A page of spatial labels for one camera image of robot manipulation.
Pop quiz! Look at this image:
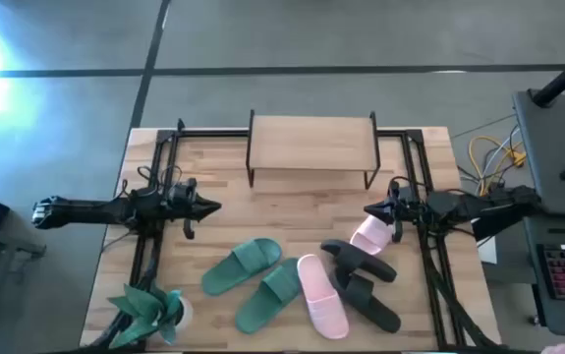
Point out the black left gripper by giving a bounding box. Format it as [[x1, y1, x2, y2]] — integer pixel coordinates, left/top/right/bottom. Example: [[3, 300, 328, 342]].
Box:
[[162, 177, 223, 241]]

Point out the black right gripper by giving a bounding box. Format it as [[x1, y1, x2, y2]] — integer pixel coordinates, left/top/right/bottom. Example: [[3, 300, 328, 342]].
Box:
[[363, 180, 430, 243]]

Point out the pink rubber slide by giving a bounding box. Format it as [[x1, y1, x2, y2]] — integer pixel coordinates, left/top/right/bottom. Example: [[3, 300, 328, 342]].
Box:
[[349, 214, 394, 257], [296, 253, 351, 340]]

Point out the black rubber slide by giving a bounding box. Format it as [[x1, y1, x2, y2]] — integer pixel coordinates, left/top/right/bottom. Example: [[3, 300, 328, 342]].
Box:
[[319, 239, 398, 284], [333, 267, 403, 334]]

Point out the green rubber slide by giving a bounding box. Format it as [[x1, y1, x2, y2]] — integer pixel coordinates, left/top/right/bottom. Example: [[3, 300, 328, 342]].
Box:
[[200, 237, 283, 297], [234, 257, 303, 335]]

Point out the wooden shelf with black frame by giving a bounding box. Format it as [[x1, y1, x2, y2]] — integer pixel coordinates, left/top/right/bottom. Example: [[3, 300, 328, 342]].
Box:
[[245, 109, 381, 191]]

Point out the white plant pot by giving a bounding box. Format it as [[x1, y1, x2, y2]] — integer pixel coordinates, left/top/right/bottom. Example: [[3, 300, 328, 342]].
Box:
[[176, 294, 195, 329]]

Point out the small white box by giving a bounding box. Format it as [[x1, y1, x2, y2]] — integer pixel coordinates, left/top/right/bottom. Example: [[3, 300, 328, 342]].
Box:
[[476, 236, 498, 266]]

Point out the artificial green plant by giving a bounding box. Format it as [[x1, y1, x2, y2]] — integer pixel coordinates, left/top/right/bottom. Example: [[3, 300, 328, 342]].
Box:
[[106, 282, 185, 349]]

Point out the grey desk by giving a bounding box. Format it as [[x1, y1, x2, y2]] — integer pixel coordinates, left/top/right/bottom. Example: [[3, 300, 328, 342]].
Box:
[[511, 88, 565, 340]]

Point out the grey metal stand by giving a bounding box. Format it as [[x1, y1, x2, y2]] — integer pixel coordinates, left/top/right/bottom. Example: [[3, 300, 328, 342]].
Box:
[[0, 218, 47, 354]]

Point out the black monitor pole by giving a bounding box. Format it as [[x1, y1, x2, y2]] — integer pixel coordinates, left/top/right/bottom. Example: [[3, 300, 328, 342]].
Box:
[[531, 43, 565, 108]]

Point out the black aluminium table frame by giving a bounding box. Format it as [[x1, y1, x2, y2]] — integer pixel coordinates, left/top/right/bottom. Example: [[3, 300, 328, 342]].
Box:
[[83, 117, 509, 353]]

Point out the yellow cable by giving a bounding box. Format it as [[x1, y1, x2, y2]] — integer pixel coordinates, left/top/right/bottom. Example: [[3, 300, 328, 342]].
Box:
[[467, 135, 528, 196]]

